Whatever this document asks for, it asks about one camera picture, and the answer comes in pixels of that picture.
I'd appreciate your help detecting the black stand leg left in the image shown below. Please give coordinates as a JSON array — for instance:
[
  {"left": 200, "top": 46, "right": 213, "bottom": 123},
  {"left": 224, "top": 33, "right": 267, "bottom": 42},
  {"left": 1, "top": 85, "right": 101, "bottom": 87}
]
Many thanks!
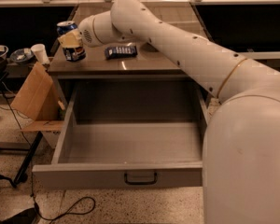
[{"left": 14, "top": 132, "right": 43, "bottom": 185}]

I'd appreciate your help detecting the black drawer handle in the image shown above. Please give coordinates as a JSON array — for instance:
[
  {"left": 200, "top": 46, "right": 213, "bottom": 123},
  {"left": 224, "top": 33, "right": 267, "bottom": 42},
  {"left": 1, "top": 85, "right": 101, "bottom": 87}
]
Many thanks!
[{"left": 123, "top": 172, "right": 158, "bottom": 186}]

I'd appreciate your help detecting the dark bowl with scraps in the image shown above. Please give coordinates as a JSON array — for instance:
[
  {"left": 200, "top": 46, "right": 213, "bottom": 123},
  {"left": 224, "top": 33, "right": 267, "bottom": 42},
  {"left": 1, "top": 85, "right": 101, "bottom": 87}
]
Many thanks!
[{"left": 10, "top": 48, "right": 34, "bottom": 64}]

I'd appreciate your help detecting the brown cardboard box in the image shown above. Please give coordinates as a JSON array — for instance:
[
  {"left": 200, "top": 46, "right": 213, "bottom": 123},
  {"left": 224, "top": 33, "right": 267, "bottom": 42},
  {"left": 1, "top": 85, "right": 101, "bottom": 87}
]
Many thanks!
[{"left": 11, "top": 62, "right": 65, "bottom": 132}]

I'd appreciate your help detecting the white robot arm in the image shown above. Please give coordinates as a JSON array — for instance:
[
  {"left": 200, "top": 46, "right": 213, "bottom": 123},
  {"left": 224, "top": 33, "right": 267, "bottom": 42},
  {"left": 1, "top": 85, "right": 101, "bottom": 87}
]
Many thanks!
[{"left": 71, "top": 0, "right": 280, "bottom": 224}]

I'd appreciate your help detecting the white paper cup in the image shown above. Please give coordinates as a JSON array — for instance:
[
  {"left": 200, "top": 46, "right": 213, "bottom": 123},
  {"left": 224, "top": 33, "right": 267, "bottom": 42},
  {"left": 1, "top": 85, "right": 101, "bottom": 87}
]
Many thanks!
[{"left": 31, "top": 44, "right": 49, "bottom": 64}]

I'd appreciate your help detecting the dark blue snack packet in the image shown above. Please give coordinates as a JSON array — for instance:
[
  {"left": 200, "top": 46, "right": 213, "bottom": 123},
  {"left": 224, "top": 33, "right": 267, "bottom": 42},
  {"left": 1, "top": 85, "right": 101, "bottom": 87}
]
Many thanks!
[{"left": 105, "top": 46, "right": 137, "bottom": 60}]

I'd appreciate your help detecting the grey open top drawer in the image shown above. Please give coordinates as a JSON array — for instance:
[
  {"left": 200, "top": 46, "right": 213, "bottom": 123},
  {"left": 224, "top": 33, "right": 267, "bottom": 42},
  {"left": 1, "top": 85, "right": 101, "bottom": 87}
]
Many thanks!
[{"left": 33, "top": 79, "right": 205, "bottom": 189}]

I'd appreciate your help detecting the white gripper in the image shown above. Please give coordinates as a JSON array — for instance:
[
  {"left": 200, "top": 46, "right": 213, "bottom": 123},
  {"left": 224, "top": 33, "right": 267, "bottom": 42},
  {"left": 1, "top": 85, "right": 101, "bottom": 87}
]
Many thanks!
[{"left": 58, "top": 16, "right": 98, "bottom": 49}]

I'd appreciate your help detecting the blue pepsi can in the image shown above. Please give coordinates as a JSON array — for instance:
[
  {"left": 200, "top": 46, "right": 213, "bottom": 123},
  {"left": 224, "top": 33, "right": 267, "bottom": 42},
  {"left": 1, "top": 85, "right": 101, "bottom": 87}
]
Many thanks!
[{"left": 57, "top": 21, "right": 86, "bottom": 62}]

